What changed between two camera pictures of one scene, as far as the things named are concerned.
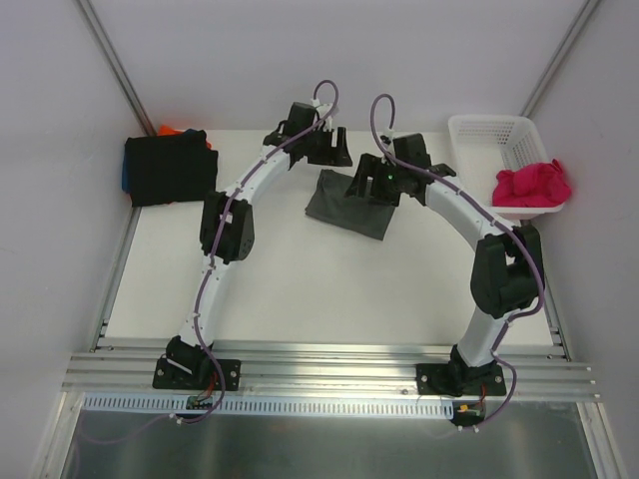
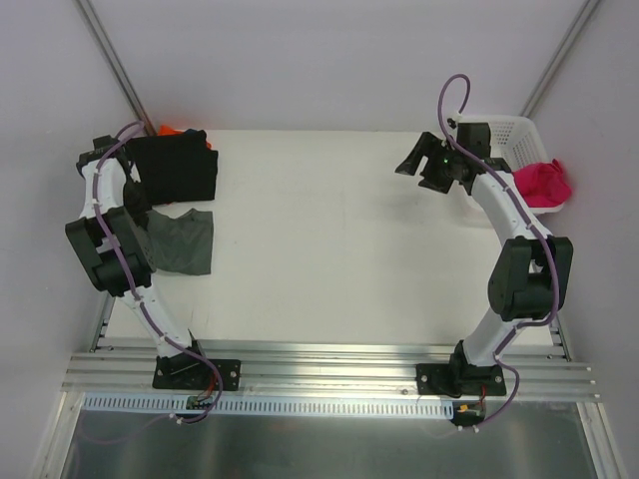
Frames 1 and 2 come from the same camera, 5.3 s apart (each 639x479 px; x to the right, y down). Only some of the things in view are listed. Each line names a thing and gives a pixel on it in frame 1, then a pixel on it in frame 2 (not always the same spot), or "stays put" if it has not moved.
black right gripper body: [372, 185] → [434, 165]
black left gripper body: [328, 151] → [135, 198]
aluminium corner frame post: [556, 65] stays put
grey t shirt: [357, 215] → [182, 244]
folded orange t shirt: [168, 131] stays put
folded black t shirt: [171, 169] stays put
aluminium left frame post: [89, 13] stays put
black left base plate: [171, 376] stays put
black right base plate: [443, 379] stays put
